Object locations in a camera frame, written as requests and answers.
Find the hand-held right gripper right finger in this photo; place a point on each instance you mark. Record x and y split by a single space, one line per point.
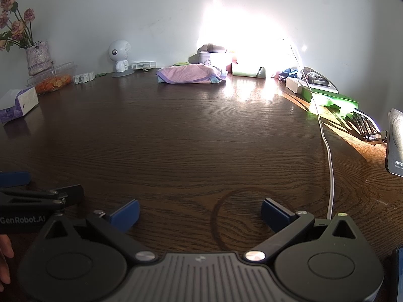
274 215

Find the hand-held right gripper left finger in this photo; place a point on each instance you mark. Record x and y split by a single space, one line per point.
125 214

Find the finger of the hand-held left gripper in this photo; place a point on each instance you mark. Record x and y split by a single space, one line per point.
67 192
14 179

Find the pink and blue shorts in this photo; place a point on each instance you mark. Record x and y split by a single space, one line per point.
190 74

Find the person's left hand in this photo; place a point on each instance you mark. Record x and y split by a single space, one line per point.
5 258

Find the purple and white tissue box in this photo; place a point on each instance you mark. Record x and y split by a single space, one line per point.
22 102

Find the clear container with oranges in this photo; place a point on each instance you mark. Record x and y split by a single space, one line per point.
53 81

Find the small green item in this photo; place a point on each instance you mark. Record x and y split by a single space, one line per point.
101 75

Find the black metal rack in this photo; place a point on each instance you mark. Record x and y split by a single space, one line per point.
365 127

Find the bright green long box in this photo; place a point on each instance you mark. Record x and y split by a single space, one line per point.
333 99

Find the white power adapter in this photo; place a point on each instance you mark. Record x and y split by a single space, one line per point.
295 85

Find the dark flat device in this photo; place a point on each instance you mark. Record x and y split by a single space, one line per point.
398 273

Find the upright charger block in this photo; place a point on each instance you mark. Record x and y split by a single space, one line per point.
396 144

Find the black and white device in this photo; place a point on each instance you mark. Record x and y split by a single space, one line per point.
316 78

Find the blue tangled items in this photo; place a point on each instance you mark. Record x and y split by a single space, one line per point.
288 73

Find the pale green box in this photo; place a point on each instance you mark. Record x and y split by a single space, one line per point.
247 70

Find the white flat device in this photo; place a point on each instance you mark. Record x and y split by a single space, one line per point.
143 65

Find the white robot-shaped desk gadget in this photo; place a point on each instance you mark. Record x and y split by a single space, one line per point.
119 52

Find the dried rose bouquet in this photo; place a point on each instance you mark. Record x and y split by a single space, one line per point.
17 22

